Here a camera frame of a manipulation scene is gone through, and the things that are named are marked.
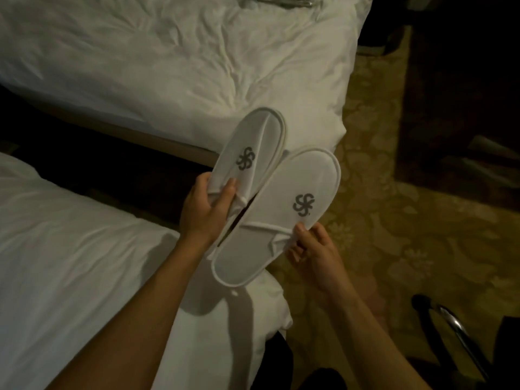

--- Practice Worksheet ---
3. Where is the dark wooden furniture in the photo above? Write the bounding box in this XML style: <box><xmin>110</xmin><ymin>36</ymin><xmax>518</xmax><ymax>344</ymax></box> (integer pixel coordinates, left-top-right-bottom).
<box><xmin>357</xmin><ymin>0</ymin><xmax>520</xmax><ymax>212</ymax></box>

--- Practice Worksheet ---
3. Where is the bed with white duvet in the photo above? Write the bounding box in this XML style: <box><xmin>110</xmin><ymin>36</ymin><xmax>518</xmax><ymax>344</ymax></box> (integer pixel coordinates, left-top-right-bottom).
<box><xmin>0</xmin><ymin>0</ymin><xmax>376</xmax><ymax>167</ymax></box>
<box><xmin>0</xmin><ymin>152</ymin><xmax>294</xmax><ymax>390</ymax></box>

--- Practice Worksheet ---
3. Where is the person's right hand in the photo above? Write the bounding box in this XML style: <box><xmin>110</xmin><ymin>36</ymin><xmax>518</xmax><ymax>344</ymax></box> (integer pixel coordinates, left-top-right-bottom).
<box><xmin>288</xmin><ymin>222</ymin><xmax>351</xmax><ymax>297</ymax></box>

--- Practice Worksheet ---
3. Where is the person's left forearm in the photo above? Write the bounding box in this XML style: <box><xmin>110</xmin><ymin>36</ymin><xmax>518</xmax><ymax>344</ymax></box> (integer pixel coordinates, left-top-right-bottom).
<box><xmin>47</xmin><ymin>235</ymin><xmax>206</xmax><ymax>390</ymax></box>

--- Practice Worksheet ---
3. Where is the metal clothes hanger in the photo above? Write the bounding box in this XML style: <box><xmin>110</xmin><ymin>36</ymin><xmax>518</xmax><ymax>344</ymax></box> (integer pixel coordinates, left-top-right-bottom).
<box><xmin>240</xmin><ymin>0</ymin><xmax>323</xmax><ymax>9</ymax></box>

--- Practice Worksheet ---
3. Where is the person's right forearm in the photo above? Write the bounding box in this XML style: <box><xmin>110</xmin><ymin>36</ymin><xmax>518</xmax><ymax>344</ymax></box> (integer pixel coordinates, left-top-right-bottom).
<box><xmin>323</xmin><ymin>280</ymin><xmax>431</xmax><ymax>390</ymax></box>

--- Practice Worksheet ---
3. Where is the white hotel slipper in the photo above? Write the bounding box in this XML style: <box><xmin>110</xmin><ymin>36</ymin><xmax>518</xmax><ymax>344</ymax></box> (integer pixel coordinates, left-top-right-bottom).
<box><xmin>211</xmin><ymin>147</ymin><xmax>342</xmax><ymax>287</ymax></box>
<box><xmin>205</xmin><ymin>107</ymin><xmax>287</xmax><ymax>256</ymax></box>

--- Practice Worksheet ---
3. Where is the person's left hand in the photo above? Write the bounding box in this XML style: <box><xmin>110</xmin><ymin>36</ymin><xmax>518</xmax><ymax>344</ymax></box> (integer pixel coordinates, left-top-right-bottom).
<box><xmin>179</xmin><ymin>172</ymin><xmax>237</xmax><ymax>251</ymax></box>

